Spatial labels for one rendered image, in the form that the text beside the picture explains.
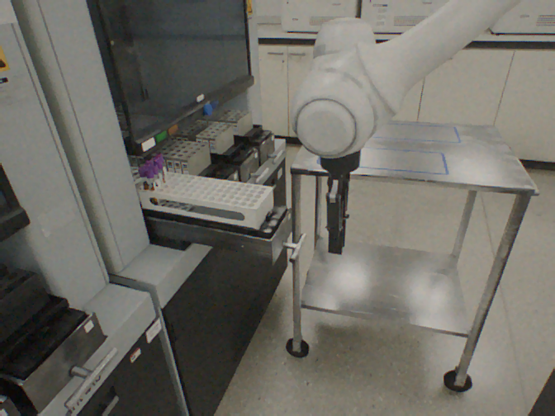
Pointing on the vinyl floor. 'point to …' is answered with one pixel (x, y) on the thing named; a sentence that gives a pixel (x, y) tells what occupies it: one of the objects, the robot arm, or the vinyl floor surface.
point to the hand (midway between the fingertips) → (337, 236)
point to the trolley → (410, 289)
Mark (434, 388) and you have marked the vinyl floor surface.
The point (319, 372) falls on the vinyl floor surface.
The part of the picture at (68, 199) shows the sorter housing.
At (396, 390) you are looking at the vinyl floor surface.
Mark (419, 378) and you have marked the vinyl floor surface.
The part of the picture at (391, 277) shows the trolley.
